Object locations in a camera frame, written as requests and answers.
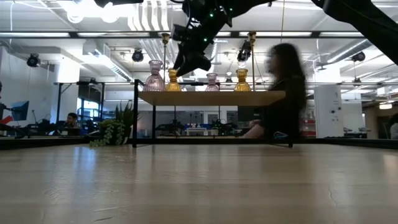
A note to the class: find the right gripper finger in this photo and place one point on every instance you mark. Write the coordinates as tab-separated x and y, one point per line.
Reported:
196	63
179	56

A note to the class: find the pink ribbed glass candle holder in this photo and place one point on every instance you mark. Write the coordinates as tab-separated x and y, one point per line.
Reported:
212	85
154	82

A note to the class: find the amber ribbed glass candle holder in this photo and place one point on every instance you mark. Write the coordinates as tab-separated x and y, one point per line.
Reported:
242	84
173	85

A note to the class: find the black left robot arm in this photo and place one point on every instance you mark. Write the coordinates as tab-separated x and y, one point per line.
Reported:
118	2

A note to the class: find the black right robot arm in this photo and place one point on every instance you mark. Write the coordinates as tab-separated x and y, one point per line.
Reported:
357	15

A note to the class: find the black ceiling spotlight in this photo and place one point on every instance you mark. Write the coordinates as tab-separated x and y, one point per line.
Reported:
137	56
359	56
245	51
32	60

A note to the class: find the person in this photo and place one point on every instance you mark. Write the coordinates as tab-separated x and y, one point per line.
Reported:
284	102
71	119

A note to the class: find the green potted succulent plant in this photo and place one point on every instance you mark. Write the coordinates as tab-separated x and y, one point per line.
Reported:
113	130

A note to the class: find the red storage shelving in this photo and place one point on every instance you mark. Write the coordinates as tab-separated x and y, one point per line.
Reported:
311	127

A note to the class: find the white building column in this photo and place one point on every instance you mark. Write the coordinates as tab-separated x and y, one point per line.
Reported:
328	112

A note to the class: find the small blue computer monitor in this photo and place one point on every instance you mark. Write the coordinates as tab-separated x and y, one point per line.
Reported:
19	110

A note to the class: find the wooden shelf with black frame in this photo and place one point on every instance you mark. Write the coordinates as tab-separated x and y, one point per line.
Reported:
202	98

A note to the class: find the black aluminium rig frame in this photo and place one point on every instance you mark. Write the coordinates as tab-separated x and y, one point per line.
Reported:
342	143

